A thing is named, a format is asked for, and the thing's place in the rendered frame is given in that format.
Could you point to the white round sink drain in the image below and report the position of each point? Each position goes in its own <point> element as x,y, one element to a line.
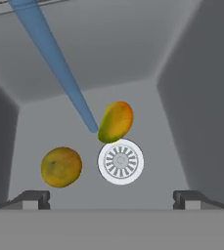
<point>121,161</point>

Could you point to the grey sink basin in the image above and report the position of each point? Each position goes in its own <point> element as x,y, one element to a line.
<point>116,71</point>

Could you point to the yellow green mango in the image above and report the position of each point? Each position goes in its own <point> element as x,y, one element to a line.
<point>61,167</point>
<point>116,121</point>

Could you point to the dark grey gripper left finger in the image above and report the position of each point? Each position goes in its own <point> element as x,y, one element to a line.
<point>35,197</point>

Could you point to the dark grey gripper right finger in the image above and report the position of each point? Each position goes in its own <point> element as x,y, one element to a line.
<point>186,197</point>

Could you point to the blue water stream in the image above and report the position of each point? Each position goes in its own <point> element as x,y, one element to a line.
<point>53,58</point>

